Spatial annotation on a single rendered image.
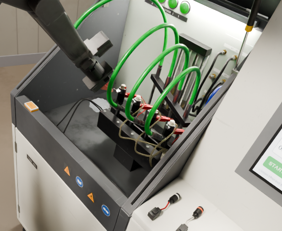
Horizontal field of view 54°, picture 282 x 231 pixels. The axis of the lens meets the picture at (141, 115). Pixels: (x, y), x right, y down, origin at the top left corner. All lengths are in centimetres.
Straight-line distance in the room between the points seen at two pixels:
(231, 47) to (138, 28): 46
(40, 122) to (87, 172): 28
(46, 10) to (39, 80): 77
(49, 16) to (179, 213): 62
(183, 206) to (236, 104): 33
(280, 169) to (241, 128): 14
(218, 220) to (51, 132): 62
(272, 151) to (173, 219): 32
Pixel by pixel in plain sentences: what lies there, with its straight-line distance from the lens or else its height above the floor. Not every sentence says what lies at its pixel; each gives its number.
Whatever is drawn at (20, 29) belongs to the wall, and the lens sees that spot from 323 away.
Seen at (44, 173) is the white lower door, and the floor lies 72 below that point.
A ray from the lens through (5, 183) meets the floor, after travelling 212.
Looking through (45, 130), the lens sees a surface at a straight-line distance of 105.
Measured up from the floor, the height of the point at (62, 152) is 93.
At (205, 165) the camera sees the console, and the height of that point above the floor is 107.
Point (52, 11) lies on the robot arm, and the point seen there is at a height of 148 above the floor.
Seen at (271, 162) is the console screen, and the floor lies 119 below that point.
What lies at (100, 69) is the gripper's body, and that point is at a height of 120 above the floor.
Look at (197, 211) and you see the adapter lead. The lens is 85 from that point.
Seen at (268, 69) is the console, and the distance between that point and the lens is 80.
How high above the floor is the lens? 164
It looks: 35 degrees down
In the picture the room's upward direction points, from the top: 16 degrees clockwise
